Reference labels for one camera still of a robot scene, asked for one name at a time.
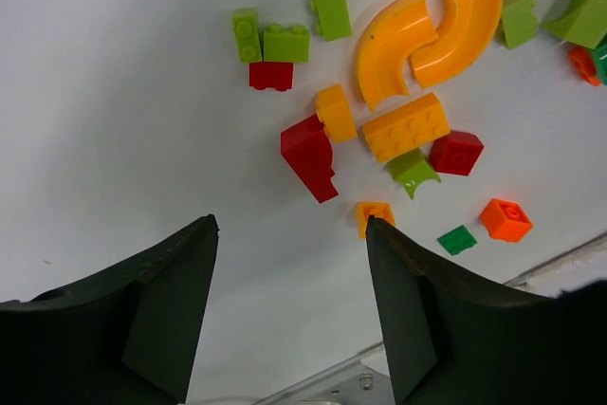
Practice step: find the lime slope lego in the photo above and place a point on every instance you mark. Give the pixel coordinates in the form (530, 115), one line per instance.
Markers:
(332, 19)

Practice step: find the dark green small lego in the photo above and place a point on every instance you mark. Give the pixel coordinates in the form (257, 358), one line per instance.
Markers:
(457, 240)

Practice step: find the yellow rounded lego brick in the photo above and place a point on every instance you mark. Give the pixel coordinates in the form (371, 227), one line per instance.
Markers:
(333, 111)

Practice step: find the lime arch lego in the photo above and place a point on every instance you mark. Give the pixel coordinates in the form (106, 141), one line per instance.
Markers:
(410, 170)

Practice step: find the red cube lego brick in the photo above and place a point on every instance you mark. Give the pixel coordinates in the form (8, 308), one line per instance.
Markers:
(456, 153)

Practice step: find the yellow curved lego piece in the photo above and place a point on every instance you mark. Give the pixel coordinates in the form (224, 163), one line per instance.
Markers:
(385, 45)

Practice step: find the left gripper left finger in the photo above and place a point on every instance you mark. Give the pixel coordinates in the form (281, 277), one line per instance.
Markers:
(127, 334)

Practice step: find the small yellow lego brick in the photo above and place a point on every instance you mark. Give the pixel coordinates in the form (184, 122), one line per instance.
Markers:
(365, 210)

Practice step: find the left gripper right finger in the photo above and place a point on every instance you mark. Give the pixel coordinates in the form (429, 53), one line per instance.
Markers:
(452, 336)

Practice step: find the lime lego brick pair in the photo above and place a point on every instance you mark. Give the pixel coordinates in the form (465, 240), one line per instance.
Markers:
(286, 44)

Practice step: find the yellow long lego brick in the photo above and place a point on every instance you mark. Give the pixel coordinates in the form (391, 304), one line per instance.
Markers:
(408, 127)

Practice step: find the red arch lego piece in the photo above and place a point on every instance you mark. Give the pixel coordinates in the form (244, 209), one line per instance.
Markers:
(307, 150)

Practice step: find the red lego near left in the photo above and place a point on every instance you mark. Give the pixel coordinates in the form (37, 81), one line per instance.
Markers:
(271, 75)

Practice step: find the orange square lego brick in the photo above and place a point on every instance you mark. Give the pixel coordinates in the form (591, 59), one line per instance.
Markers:
(505, 221)

